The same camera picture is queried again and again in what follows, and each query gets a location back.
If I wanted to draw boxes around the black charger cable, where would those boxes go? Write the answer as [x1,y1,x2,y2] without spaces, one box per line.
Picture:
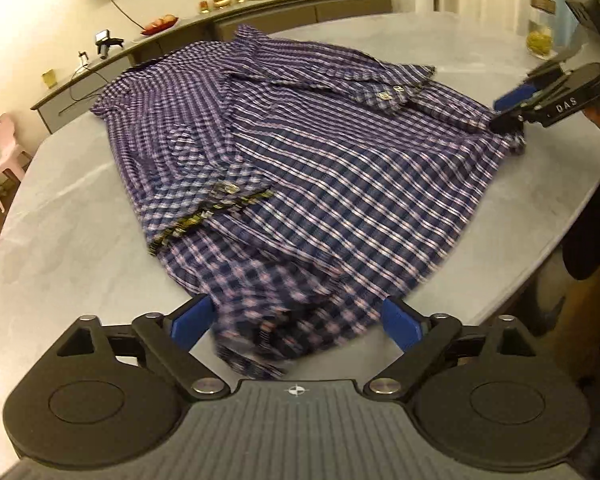
[69,66,107,104]

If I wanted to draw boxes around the blue plaid shirt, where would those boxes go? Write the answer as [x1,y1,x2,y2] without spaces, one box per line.
[90,24,527,381]

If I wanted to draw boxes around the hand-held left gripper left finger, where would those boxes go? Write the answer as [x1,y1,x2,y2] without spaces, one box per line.
[55,294,231,402]

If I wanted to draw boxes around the brown television cable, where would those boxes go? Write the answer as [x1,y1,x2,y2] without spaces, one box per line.
[104,0,146,32]

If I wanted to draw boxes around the glass tea bottle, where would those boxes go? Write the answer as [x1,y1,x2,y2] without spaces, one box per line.
[526,0,556,57]

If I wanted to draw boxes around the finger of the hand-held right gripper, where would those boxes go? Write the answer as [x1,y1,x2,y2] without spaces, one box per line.
[494,55,576,112]
[487,107,528,133]

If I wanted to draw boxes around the red fruit plate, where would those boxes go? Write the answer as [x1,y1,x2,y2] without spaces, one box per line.
[140,15,179,36]

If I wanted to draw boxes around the pink plastic chair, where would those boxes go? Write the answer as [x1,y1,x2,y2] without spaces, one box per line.
[0,113,33,213]

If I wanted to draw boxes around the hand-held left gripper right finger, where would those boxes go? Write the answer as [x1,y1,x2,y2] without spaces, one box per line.
[362,296,537,402]

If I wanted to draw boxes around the black spare hand-held gripper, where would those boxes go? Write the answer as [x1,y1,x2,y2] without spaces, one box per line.
[94,31,125,60]

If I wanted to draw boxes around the grey sideboard cabinet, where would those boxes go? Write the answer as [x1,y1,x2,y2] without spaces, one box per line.
[31,0,393,133]

